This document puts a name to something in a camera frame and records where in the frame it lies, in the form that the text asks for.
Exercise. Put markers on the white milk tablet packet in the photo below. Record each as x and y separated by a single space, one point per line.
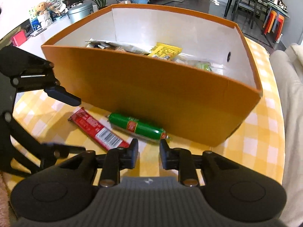
117 46

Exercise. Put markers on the grey sofa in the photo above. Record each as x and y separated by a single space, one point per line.
287 68

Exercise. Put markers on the orange cardboard box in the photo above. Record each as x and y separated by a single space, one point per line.
198 105

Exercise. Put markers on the red snack bar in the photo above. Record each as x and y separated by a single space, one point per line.
95 130

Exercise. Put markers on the white tv cabinet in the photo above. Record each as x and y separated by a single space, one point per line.
33 44

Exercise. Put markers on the plush toy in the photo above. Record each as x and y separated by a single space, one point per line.
41 8

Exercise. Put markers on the orange red stools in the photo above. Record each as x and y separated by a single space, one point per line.
274 23

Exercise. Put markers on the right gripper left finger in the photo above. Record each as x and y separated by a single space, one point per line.
116 160

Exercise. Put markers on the green snack packet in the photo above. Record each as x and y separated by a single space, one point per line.
199 63

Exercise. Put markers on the yellow snack packet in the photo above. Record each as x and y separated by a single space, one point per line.
164 51

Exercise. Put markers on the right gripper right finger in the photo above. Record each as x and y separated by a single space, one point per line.
181 160

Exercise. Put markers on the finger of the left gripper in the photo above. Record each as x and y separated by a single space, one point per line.
59 93

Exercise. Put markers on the grey trash can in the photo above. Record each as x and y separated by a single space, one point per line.
79 12

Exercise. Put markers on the dark dining table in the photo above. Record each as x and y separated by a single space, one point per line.
266 4

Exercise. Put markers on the green sausage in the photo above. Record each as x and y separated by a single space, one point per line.
137 127

